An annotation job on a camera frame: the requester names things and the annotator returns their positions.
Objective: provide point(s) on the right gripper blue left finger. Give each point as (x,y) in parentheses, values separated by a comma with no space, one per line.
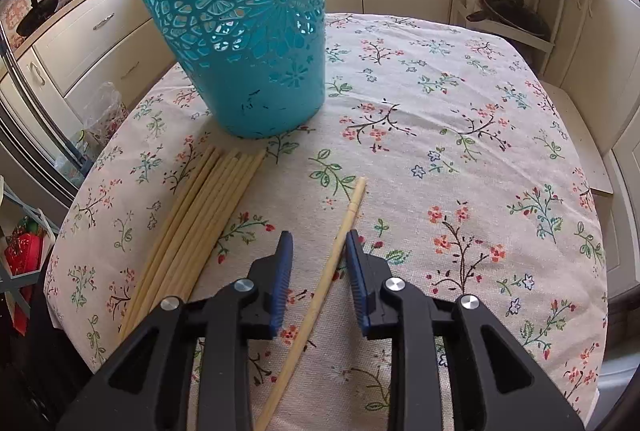
(271,277)

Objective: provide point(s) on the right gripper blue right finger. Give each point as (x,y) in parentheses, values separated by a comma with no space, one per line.
(367,275)

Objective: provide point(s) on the single bamboo chopstick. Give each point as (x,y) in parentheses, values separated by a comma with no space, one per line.
(314,309)

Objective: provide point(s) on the teal perforated plastic basket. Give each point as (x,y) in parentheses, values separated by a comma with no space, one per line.
(257,64)

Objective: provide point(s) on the floral tablecloth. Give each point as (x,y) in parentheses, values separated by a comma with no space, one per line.
(473,186)

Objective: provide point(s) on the red bag on rack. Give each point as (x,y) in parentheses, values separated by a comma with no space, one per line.
(23,255)

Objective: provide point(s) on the dark pan on shelf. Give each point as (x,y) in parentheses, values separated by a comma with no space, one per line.
(513,13)

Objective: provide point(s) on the black wok on stove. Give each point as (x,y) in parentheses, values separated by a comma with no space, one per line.
(40,12)

